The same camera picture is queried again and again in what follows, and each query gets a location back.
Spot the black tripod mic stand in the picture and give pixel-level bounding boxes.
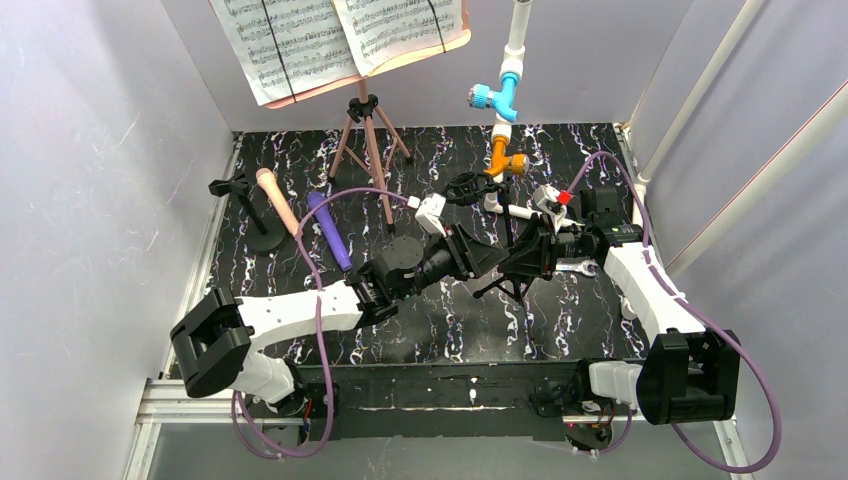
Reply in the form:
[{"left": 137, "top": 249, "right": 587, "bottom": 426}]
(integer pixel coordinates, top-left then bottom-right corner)
[{"left": 442, "top": 172, "right": 532, "bottom": 306}]

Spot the purple microphone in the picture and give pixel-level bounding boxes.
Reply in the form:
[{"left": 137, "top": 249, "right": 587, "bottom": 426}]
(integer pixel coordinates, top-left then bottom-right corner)
[{"left": 307, "top": 191, "right": 353, "bottom": 272}]

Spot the black round-base mic stand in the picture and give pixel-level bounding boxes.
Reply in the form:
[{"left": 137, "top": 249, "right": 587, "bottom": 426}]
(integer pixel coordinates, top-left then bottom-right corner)
[{"left": 208, "top": 174, "right": 287, "bottom": 255}]

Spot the pink microphone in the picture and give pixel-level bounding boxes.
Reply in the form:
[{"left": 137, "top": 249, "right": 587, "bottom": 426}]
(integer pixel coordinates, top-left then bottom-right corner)
[{"left": 256, "top": 168, "right": 299, "bottom": 239}]

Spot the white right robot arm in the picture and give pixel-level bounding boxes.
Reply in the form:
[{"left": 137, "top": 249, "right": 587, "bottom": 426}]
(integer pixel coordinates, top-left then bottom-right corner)
[{"left": 499, "top": 185, "right": 740, "bottom": 425}]

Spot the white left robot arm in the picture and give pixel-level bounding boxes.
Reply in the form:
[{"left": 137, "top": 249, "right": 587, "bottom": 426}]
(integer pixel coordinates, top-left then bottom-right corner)
[{"left": 170, "top": 225, "right": 509, "bottom": 403}]

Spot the silver open-end wrench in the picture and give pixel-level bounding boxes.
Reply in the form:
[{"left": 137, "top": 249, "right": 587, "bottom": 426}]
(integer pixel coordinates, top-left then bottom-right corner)
[{"left": 556, "top": 260, "right": 599, "bottom": 278}]

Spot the orange pipe valve fitting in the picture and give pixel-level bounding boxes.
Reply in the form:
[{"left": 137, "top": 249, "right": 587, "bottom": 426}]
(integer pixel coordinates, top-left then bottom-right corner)
[{"left": 483, "top": 135, "right": 528, "bottom": 177}]

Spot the pink tripod music stand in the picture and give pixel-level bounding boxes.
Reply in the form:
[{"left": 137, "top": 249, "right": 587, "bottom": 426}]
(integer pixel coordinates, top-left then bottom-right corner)
[{"left": 327, "top": 78, "right": 413, "bottom": 234}]

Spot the sheet music book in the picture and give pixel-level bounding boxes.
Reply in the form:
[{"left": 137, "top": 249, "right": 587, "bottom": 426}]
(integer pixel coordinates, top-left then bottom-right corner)
[{"left": 210, "top": 0, "right": 470, "bottom": 106}]

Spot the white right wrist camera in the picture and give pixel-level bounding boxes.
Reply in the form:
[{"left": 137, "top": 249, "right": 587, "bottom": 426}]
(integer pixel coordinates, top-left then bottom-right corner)
[{"left": 533, "top": 185, "right": 574, "bottom": 231}]

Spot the white PVC pipe frame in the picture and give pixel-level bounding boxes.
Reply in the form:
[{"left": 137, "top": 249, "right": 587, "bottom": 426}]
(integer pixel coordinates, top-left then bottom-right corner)
[{"left": 482, "top": 0, "right": 651, "bottom": 319}]

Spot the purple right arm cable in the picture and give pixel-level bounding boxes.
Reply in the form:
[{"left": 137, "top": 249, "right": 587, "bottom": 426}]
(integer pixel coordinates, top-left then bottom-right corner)
[{"left": 568, "top": 151, "right": 784, "bottom": 475}]

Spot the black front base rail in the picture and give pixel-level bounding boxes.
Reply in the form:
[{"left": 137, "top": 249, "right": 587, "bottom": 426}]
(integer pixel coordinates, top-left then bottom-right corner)
[{"left": 330, "top": 360, "right": 626, "bottom": 445}]

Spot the white wall pipe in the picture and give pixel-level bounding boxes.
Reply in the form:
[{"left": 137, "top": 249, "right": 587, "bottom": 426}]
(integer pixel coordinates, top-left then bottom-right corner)
[{"left": 638, "top": 0, "right": 765, "bottom": 185}]

